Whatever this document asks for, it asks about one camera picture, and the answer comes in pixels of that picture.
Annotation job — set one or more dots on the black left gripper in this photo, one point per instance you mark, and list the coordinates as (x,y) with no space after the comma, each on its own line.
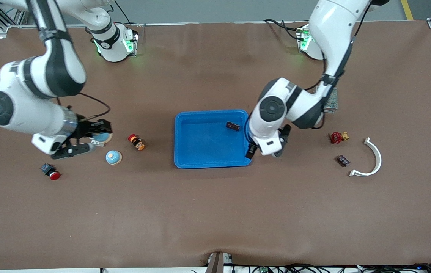
(250,151)

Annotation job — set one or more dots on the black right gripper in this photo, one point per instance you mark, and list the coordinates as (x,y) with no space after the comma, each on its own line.
(85,129)

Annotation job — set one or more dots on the blue bell cream button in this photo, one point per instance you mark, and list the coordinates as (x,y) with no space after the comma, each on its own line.
(113,157)
(104,137)

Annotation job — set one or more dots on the brown electrolytic capacitor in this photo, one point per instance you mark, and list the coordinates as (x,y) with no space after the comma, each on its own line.
(233,126)

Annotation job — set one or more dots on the dark printed electrolytic capacitor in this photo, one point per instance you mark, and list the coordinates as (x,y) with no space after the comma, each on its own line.
(343,160)

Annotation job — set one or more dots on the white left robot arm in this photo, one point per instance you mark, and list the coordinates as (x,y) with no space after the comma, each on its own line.
(272,110)

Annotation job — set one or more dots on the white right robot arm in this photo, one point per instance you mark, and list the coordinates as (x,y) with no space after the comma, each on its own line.
(22,110)

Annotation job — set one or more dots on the blue plastic tray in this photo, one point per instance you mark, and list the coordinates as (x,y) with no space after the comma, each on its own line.
(208,144)

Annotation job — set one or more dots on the red mushroom push button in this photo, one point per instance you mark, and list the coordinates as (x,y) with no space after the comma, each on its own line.
(50,171)

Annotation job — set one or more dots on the metal mesh power supply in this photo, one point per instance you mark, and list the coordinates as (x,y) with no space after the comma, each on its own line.
(333,100)

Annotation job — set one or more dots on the orange red push button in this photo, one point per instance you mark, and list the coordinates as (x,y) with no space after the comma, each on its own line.
(136,142)

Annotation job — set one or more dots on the white curved plastic piece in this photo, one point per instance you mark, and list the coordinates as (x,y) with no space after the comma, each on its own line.
(379,161)

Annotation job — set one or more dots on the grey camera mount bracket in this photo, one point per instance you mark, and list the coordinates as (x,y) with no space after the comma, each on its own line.
(217,263)

